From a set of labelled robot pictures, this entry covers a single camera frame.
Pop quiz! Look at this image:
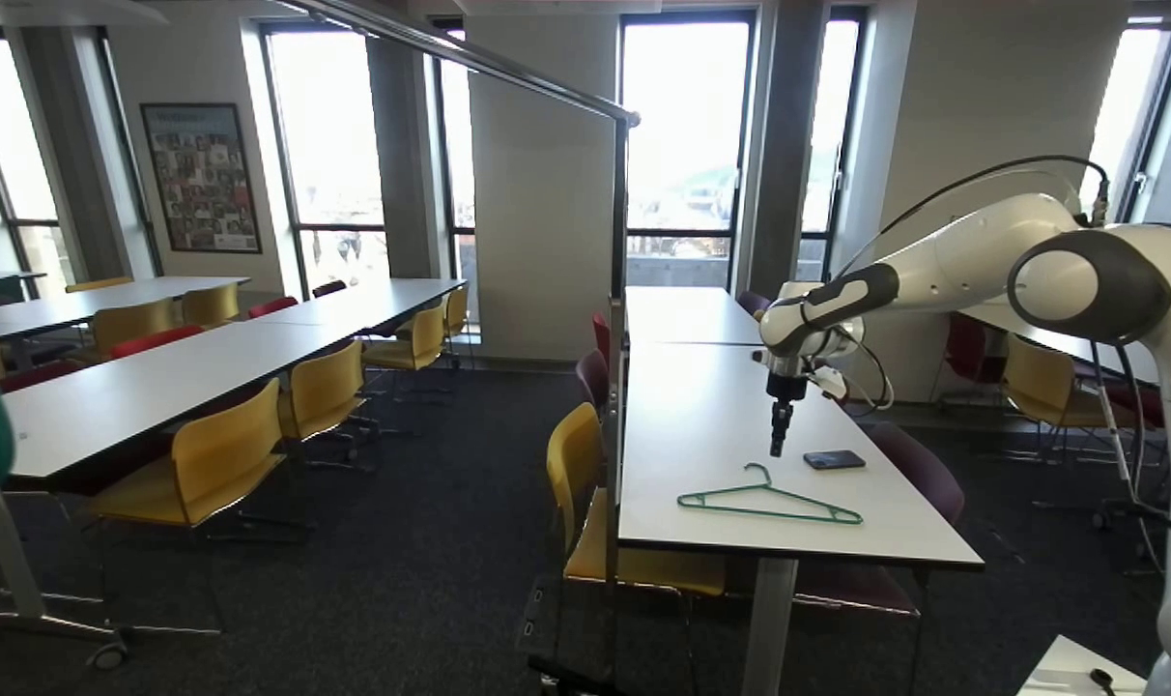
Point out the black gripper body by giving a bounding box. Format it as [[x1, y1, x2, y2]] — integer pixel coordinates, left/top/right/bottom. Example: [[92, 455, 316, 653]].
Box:
[[767, 371, 807, 406]]

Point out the green wire coat hanger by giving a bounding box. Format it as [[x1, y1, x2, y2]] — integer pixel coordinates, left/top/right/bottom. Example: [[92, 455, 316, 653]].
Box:
[[678, 464, 862, 527]]

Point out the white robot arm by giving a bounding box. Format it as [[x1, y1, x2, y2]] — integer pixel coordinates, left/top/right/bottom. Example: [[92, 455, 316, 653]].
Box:
[[757, 195, 1171, 696]]

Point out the metal clothes rack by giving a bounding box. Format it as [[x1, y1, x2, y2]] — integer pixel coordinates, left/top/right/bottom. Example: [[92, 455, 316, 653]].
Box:
[[285, 0, 647, 508]]

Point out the black smartphone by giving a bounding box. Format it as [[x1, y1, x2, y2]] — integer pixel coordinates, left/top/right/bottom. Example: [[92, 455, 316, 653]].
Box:
[[804, 448, 867, 472]]

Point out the white foreground table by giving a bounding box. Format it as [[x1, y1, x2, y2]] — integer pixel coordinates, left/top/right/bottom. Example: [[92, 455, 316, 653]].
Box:
[[620, 345, 981, 696]]

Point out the purple chair right side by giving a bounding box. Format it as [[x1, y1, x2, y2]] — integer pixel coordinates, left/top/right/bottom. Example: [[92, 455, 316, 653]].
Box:
[[798, 427, 968, 617]]

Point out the yellow chair front near table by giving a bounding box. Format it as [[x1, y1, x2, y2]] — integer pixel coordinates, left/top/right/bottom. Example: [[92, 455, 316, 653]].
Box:
[[545, 401, 728, 594]]

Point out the yellow chair left front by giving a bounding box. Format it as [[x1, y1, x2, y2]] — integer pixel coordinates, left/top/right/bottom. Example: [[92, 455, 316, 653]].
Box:
[[86, 378, 284, 530]]

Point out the long white left table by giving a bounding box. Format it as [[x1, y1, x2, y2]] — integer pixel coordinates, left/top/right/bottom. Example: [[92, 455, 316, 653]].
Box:
[[3, 278, 454, 485]]

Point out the far left white table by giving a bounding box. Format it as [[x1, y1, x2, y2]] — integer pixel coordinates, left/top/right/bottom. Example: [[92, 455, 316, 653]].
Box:
[[0, 276, 245, 336]]

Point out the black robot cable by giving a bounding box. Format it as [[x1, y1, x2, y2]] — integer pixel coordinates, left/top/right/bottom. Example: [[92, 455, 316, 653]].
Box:
[[852, 151, 1171, 545]]

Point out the framed wall picture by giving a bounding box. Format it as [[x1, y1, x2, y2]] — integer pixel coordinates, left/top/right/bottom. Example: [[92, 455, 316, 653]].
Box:
[[142, 103, 263, 254]]

